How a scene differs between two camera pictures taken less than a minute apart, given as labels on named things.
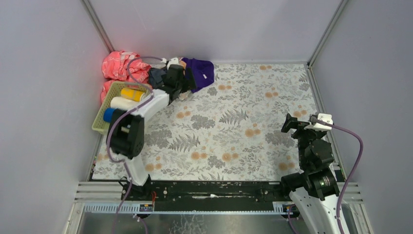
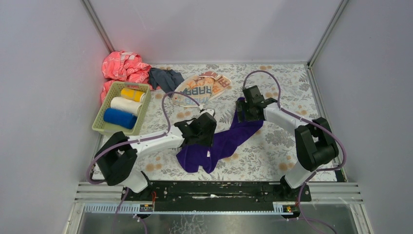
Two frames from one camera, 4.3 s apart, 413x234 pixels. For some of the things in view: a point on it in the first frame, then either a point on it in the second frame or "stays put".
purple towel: x=202 y=71 to x=197 y=158
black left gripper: x=180 y=82 to x=202 y=136
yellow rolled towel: x=132 y=93 stays put
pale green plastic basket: x=102 y=126 stays put
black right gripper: x=293 y=124 to x=244 y=111
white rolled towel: x=122 y=103 stays put
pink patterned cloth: x=115 y=68 stays put
